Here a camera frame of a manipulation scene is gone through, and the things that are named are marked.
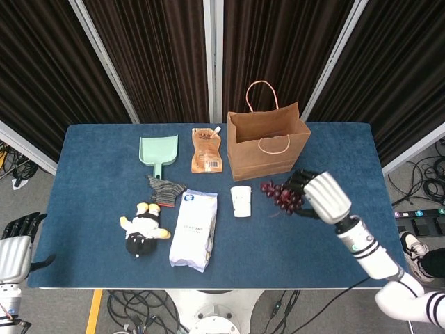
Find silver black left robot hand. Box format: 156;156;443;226
0;212;56;282

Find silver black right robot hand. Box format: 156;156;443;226
283;169;352;224

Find purple grape bunch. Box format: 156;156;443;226
260;180;307;217

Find white paper cup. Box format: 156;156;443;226
230;185;252;218

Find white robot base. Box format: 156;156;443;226
166;289;265;334

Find brown paper bag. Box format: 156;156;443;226
227;80;312;182

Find blue felt table mat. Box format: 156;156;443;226
26;122;414;289

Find white sneaker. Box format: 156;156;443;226
398;231;436;283

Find black trouser leg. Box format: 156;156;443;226
421;248;445;280

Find brown spout pouch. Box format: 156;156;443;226
190;126;224;174

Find black and white plush toy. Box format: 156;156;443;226
120;202;172;259

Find large white paper package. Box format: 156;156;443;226
168;189;220;274

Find dark ribbed partition panel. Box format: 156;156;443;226
0;0;140;175
69;0;215;125
319;0;445;175
213;0;369;122

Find grey striped knit glove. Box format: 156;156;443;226
145;174;188;209

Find mint green dustpan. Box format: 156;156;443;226
138;134;179;179

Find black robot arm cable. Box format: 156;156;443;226
288;276;371;334

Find black floor cable tangle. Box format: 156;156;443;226
387;138;445;206
0;138;39;182
106;290;188;334

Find black cable with inline switch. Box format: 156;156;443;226
267;289;302;319

